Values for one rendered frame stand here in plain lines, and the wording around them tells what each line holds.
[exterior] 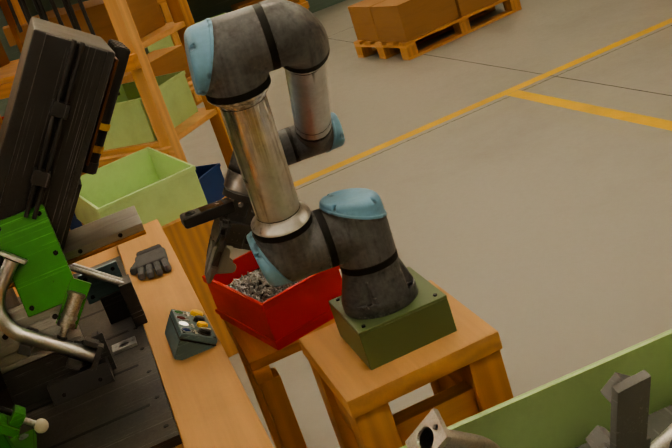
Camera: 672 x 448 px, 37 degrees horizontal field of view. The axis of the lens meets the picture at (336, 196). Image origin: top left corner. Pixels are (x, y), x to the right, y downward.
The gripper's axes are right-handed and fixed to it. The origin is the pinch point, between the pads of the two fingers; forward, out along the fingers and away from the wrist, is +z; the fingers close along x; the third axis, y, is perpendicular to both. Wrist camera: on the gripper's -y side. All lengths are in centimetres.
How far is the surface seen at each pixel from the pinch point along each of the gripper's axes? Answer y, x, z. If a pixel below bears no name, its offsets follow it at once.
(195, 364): -2.0, -17.0, 13.7
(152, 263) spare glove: -2.7, 46.5, 12.3
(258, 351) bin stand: 15.2, -2.7, 13.9
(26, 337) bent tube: -34.4, -4.2, 18.4
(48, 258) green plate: -33.2, 2.6, 3.1
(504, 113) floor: 235, 322, -41
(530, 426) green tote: 31, -85, -11
